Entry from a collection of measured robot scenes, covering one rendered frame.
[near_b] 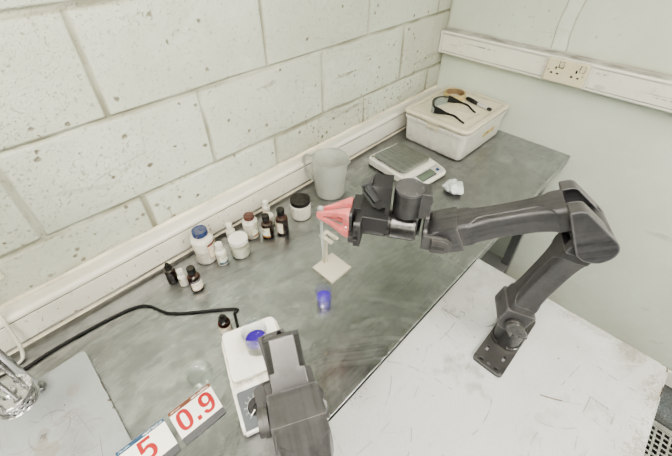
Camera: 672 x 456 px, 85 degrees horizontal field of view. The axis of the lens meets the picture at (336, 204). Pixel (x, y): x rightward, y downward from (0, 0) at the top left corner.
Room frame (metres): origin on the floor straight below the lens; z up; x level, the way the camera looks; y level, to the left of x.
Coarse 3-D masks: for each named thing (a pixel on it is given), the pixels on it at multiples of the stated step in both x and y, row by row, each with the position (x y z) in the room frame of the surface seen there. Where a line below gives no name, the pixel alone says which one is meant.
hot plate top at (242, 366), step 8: (264, 320) 0.48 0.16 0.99; (272, 320) 0.48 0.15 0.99; (240, 328) 0.45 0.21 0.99; (272, 328) 0.45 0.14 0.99; (224, 336) 0.44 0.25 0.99; (232, 336) 0.44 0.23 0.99; (224, 344) 0.42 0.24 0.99; (232, 344) 0.42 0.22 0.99; (240, 344) 0.42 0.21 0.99; (232, 352) 0.40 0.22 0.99; (240, 352) 0.40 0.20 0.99; (232, 360) 0.38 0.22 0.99; (240, 360) 0.38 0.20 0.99; (248, 360) 0.38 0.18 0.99; (256, 360) 0.38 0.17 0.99; (232, 368) 0.36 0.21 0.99; (240, 368) 0.36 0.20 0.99; (248, 368) 0.36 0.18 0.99; (256, 368) 0.36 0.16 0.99; (264, 368) 0.36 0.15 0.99; (232, 376) 0.35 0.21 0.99; (240, 376) 0.35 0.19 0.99; (248, 376) 0.35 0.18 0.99
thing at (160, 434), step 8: (160, 424) 0.28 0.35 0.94; (152, 432) 0.26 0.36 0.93; (160, 432) 0.27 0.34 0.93; (168, 432) 0.27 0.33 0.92; (144, 440) 0.25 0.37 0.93; (152, 440) 0.25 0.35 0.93; (160, 440) 0.25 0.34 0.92; (168, 440) 0.26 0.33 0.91; (136, 448) 0.24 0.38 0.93; (144, 448) 0.24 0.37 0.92; (152, 448) 0.24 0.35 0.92; (160, 448) 0.24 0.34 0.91
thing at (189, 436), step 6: (198, 390) 0.34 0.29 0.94; (216, 396) 0.34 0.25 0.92; (174, 408) 0.30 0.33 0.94; (216, 408) 0.32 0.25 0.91; (222, 408) 0.32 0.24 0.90; (210, 414) 0.31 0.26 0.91; (216, 414) 0.31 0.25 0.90; (222, 414) 0.31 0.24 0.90; (204, 420) 0.30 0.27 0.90; (210, 420) 0.30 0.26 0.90; (216, 420) 0.30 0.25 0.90; (198, 426) 0.28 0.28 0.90; (204, 426) 0.28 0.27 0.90; (186, 432) 0.27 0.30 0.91; (192, 432) 0.27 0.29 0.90; (198, 432) 0.27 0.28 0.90; (186, 438) 0.26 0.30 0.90; (192, 438) 0.26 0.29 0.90; (186, 444) 0.25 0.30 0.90
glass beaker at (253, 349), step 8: (248, 320) 0.43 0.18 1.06; (256, 320) 0.43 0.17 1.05; (248, 328) 0.43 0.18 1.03; (256, 328) 0.43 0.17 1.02; (264, 328) 0.43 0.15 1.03; (240, 336) 0.40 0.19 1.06; (248, 344) 0.39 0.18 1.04; (256, 344) 0.39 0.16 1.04; (248, 352) 0.39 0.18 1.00; (256, 352) 0.39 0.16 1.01
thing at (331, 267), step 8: (328, 232) 0.73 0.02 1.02; (328, 240) 0.69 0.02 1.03; (328, 256) 0.74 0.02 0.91; (336, 256) 0.74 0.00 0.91; (320, 264) 0.71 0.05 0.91; (328, 264) 0.71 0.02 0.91; (336, 264) 0.71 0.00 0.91; (344, 264) 0.71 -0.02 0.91; (320, 272) 0.68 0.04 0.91; (328, 272) 0.68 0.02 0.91; (336, 272) 0.68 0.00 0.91; (344, 272) 0.68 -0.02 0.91; (328, 280) 0.66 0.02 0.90; (336, 280) 0.66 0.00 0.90
